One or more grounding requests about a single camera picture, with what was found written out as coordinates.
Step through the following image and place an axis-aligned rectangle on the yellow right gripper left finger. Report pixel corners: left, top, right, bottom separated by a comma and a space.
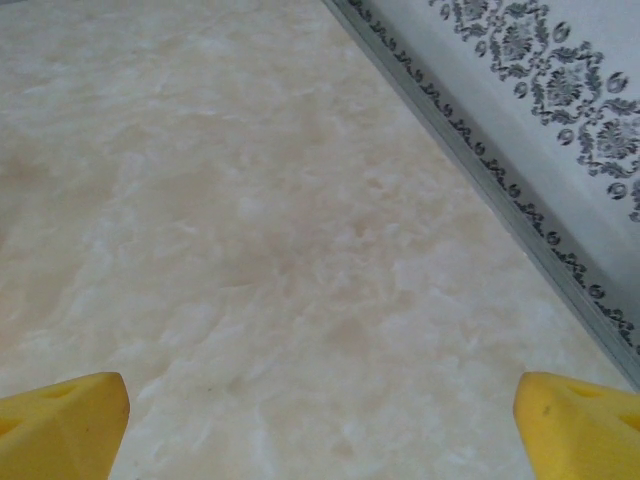
0, 370, 132, 480

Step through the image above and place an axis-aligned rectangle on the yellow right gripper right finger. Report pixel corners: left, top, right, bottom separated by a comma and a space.
514, 370, 640, 480

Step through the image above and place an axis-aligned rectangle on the aluminium frame rail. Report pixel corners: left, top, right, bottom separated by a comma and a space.
322, 0, 640, 391

